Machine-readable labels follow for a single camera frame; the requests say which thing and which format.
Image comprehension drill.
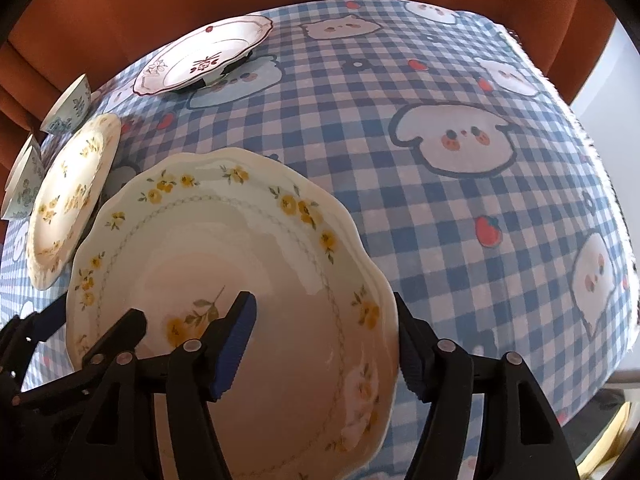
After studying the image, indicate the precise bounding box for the scalloped yellow flower plate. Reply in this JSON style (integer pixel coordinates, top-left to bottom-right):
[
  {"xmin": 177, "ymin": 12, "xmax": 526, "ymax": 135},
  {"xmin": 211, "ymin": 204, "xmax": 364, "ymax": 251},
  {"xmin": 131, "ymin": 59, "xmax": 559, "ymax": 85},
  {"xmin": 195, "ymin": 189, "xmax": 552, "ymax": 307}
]
[{"xmin": 66, "ymin": 148, "xmax": 398, "ymax": 479}]

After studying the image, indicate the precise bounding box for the blue pattern bowl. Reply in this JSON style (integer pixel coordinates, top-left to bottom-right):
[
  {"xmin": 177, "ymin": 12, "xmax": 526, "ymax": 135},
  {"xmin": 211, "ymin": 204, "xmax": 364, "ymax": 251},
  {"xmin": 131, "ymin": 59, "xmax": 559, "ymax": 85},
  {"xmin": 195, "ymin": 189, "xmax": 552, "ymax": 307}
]
[
  {"xmin": 1, "ymin": 153, "xmax": 44, "ymax": 220},
  {"xmin": 4, "ymin": 134, "xmax": 43, "ymax": 190},
  {"xmin": 40, "ymin": 74, "xmax": 91, "ymax": 136}
]

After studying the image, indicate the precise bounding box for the round yellow flower plate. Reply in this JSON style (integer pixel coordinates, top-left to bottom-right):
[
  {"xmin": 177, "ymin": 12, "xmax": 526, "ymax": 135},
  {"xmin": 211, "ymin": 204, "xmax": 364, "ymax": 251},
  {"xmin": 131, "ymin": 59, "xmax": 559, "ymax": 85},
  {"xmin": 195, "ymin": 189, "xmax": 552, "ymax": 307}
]
[{"xmin": 26, "ymin": 113, "xmax": 122, "ymax": 290}]

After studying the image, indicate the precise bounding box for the small red flower plate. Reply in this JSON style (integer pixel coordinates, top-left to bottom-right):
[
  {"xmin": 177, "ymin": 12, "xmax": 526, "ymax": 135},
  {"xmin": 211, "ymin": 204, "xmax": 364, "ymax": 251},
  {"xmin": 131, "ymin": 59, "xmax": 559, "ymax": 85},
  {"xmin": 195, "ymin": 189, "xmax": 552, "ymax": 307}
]
[{"xmin": 132, "ymin": 15, "xmax": 273, "ymax": 96}]

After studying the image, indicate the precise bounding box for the blue checkered tablecloth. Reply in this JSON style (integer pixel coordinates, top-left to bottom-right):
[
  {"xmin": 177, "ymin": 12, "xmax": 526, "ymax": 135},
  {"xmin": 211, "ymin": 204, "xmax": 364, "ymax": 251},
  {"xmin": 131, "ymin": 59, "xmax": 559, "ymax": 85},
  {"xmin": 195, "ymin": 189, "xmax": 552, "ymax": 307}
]
[{"xmin": 1, "ymin": 0, "xmax": 639, "ymax": 479}]

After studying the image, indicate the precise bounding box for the orange curtain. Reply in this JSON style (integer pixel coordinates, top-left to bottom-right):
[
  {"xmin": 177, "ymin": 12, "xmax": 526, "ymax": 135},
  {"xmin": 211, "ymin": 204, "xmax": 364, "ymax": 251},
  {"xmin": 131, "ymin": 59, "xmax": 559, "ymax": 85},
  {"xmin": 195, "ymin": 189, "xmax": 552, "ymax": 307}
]
[{"xmin": 1, "ymin": 0, "xmax": 615, "ymax": 169}]

